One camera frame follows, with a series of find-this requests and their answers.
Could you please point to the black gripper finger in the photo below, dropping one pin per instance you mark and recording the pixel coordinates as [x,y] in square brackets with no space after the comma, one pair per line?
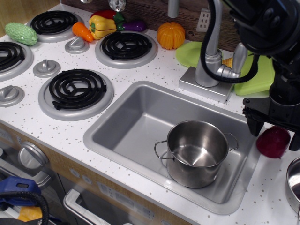
[295,142]
[255,124]

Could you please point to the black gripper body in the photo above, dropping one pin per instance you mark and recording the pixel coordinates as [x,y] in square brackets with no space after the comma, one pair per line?
[285,116]

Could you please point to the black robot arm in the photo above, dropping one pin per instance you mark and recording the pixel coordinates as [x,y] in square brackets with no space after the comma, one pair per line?
[272,28]

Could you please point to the steel pot at right edge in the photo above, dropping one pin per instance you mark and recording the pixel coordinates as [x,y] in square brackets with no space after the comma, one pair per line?
[292,186]

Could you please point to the stainless steel pot in sink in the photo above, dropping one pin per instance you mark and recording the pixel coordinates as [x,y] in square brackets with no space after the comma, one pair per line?
[195,152]

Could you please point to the grey toy sink basin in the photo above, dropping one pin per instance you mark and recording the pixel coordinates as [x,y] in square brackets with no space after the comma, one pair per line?
[134,128]

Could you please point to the yellow toy corn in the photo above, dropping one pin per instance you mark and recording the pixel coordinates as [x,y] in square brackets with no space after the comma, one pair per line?
[228,62]

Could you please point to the silver toy faucet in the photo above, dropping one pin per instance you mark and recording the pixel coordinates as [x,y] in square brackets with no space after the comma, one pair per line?
[197,81]

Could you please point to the white toy spatula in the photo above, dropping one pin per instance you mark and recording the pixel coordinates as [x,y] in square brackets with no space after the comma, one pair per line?
[204,20]

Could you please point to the orange toy pumpkin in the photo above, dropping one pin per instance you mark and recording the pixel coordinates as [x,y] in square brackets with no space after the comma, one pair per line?
[171,35]

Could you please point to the purple toy eggplant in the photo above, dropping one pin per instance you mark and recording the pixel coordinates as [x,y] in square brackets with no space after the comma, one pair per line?
[137,25]

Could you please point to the back right stove burner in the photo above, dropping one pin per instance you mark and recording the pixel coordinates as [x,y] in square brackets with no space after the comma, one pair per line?
[126,50]

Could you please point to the stove burner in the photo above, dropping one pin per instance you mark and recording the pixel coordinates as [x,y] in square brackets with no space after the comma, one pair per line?
[54,26]
[75,94]
[126,50]
[15,59]

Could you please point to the red toy bell pepper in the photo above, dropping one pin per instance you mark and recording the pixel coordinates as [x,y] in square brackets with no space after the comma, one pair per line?
[110,14]

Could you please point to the front right stove burner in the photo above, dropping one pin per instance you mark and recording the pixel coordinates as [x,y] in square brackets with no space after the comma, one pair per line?
[75,94]

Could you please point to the yellow toy bell pepper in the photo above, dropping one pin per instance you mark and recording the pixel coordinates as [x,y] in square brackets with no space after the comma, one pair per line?
[101,27]

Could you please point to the silver stove knob top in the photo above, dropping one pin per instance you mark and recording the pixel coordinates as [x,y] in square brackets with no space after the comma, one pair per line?
[77,46]

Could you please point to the silver stove knob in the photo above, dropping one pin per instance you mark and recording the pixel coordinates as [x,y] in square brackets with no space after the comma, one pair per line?
[77,46]
[11,95]
[46,68]

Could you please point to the orange toy carrot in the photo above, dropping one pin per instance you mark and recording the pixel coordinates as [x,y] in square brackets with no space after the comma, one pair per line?
[80,30]

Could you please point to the silver stove knob middle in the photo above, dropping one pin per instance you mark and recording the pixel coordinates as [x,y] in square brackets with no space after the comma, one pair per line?
[46,68]

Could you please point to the back left stove burner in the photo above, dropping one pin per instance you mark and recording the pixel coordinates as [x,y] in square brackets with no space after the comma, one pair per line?
[54,26]

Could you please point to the silver oven dial knob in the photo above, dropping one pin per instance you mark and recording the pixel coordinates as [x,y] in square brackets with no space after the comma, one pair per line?
[31,157]

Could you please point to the front left stove burner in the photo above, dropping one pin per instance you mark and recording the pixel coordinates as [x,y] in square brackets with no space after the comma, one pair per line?
[15,59]

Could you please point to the yellow cloth bottom left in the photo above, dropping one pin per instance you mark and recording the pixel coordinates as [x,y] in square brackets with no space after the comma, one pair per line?
[29,213]

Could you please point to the silver stove knob bottom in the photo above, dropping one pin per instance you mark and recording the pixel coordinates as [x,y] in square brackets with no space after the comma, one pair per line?
[11,95]

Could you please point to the green toy bitter gourd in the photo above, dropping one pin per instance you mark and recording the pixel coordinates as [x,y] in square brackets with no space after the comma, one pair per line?
[21,33]

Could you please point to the blue clamp tool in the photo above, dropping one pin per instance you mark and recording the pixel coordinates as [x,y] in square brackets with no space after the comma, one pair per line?
[17,184]

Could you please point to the silver hanging utensil handle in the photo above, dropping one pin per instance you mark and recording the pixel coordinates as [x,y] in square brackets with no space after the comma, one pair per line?
[173,8]

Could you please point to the silver oven door handle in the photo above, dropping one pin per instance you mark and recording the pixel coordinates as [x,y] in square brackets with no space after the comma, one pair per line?
[96,214]

